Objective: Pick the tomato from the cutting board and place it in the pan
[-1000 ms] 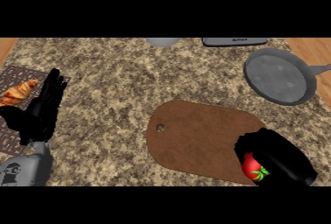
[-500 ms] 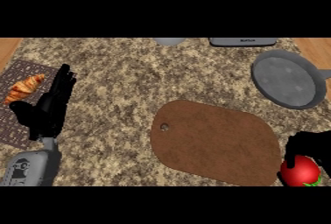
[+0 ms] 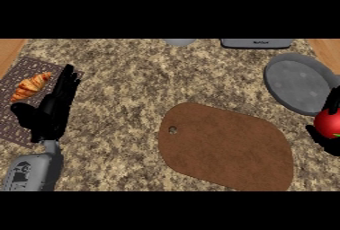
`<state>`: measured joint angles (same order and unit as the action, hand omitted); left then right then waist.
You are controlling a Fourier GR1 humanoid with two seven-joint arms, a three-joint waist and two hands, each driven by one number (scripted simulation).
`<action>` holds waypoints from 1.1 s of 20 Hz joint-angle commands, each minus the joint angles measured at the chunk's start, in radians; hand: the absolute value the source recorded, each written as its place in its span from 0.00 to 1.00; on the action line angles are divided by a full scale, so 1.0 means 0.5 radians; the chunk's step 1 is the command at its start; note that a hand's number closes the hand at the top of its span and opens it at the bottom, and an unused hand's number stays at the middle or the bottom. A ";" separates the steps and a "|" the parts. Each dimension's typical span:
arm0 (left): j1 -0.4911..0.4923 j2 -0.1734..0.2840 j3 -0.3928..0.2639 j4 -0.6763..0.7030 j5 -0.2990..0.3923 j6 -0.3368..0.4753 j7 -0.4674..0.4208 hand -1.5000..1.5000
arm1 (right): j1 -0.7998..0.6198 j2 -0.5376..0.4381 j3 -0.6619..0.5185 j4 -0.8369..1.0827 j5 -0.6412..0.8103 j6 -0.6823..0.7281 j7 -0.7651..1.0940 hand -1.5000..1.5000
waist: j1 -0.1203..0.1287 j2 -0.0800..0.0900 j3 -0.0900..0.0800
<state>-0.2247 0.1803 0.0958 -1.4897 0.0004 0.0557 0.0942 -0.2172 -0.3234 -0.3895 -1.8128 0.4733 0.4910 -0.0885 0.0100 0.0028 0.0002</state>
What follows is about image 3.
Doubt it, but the dark patterned placemat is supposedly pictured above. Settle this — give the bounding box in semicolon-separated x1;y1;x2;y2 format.
0;56;85;149

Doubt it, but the grey round bowl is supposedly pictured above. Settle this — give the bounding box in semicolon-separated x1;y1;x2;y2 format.
162;39;198;47

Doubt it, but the brown wooden cutting board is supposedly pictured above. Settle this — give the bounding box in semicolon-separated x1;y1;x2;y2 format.
156;102;294;192

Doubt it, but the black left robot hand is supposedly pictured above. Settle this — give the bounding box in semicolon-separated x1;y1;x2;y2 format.
8;63;82;144

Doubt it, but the red tomato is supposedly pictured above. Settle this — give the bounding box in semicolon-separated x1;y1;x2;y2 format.
311;108;340;140

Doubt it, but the grey flat appliance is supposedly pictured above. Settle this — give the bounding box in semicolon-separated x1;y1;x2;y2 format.
218;39;294;49

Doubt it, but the grey pan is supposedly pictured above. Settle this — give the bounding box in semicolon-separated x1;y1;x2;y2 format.
263;52;340;118

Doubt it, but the golden croissant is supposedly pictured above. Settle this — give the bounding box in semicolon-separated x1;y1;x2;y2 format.
8;71;53;103

